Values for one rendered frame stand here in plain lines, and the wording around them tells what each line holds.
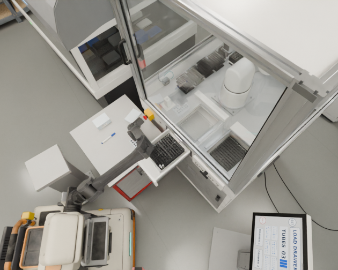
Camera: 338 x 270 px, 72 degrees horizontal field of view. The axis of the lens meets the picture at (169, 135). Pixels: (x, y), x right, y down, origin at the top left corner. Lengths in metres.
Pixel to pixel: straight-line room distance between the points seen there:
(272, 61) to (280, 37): 0.12
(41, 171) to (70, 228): 0.96
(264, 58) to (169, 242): 2.06
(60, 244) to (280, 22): 1.18
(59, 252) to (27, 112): 2.58
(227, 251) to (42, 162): 1.78
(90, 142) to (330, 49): 1.70
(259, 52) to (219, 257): 2.02
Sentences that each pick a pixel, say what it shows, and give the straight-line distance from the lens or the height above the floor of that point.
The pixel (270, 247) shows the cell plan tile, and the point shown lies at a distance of 1.46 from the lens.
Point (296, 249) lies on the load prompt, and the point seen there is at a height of 1.16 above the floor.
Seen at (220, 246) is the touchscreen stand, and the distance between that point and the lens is 2.43.
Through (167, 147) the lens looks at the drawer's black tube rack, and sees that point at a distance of 1.72.
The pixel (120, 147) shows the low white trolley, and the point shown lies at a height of 0.76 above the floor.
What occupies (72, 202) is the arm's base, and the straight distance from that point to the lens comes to 1.38.
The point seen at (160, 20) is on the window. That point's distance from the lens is 1.01.
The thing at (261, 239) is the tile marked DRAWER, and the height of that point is 1.01.
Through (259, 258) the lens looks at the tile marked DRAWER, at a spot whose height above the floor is 1.01.
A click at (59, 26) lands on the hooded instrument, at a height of 1.54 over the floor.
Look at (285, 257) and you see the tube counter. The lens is 1.41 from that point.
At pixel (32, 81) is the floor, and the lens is 3.85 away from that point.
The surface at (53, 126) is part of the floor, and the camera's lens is 3.24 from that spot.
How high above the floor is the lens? 2.45
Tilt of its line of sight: 63 degrees down
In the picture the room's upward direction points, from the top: 9 degrees counter-clockwise
